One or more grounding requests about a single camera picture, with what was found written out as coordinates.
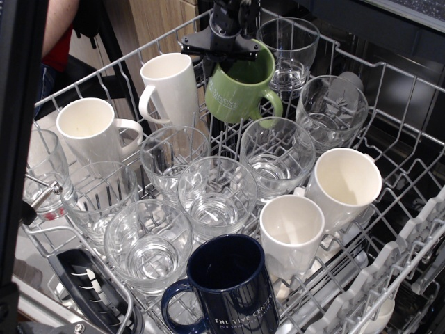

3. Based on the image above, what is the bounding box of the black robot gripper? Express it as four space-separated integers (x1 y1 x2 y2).
181 1 260 75

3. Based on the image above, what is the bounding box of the green ceramic mug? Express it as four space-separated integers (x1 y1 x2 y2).
204 40 283 124

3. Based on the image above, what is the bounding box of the person forearm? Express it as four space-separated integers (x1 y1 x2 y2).
42 0 79 57

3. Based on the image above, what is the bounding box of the tall white mug rear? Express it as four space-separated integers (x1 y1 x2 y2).
138 53 200 127

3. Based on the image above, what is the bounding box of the white mug left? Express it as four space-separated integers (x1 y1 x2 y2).
56 97 143 166

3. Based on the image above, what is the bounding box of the white mug right tilted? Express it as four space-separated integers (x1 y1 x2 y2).
293 148 382 234

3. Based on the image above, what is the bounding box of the white mug front centre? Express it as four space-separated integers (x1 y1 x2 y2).
259 195 325 280

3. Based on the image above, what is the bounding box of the navy blue printed mug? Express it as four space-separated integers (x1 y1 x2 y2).
161 234 280 333

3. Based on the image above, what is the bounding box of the clear glass rear top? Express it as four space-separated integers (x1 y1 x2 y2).
257 17 320 100

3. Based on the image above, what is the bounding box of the clear glass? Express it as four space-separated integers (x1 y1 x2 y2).
296 72 369 156
140 125 210 203
177 156 257 243
239 116 316 204
257 17 320 100
104 199 193 296
23 129 69 204

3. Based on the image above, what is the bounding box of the clear glass centre left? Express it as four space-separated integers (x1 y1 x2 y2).
140 125 210 203

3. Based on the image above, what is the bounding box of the clear glass centre right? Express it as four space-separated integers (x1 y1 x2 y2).
239 116 316 204

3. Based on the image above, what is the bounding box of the clear glass right rear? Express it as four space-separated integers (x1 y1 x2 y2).
296 72 369 156

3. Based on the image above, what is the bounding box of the clear glass centre front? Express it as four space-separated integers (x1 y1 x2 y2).
177 156 257 243

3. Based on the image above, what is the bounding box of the red shirt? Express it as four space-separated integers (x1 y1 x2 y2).
42 24 73 72

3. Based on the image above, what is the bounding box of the blue jeans leg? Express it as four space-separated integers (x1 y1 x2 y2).
35 63 57 103

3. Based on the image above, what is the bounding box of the clear glass left ribbed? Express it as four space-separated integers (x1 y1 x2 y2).
61 161 139 253

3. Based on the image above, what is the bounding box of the clear glass front left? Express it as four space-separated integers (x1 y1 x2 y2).
104 199 193 296

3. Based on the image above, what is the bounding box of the clear glass far left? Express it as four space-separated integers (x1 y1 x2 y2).
23 129 69 204

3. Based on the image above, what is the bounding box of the black clamp with metal screw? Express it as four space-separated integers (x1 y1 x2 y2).
19 174 63 225

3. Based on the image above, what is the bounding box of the grey plastic cup shelf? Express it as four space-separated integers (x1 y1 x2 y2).
306 190 444 333

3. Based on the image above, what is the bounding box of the grey wire dishwasher rack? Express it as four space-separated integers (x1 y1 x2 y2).
13 1 444 333

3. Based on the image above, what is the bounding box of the black slotted rack handle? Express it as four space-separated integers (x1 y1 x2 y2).
48 248 145 333

